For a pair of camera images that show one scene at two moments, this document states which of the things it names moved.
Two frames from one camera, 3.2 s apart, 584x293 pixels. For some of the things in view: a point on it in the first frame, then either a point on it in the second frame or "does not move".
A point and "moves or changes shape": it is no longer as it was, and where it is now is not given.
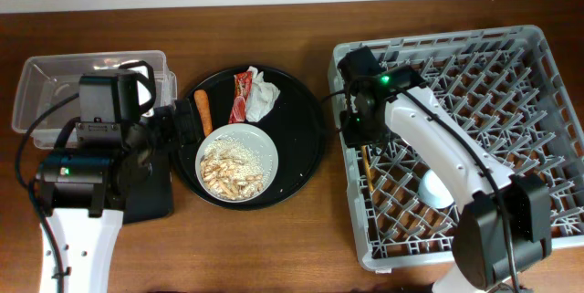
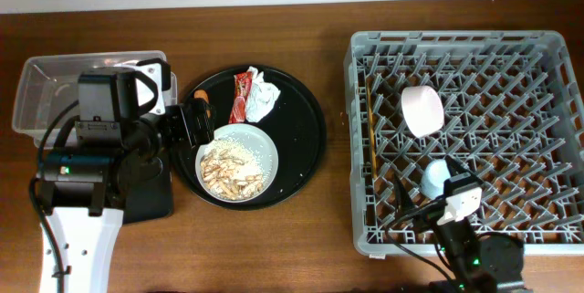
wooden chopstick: x=367 y=165 moves or changes shape
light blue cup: x=432 y=193 moves or changes shape
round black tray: x=293 y=120 does not move
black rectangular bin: x=149 y=193 does not move
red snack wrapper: x=243 y=87 does not move
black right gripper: x=351 y=135 to x=404 y=201
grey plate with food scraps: x=236 y=163 does not move
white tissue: x=261 y=96 does not move
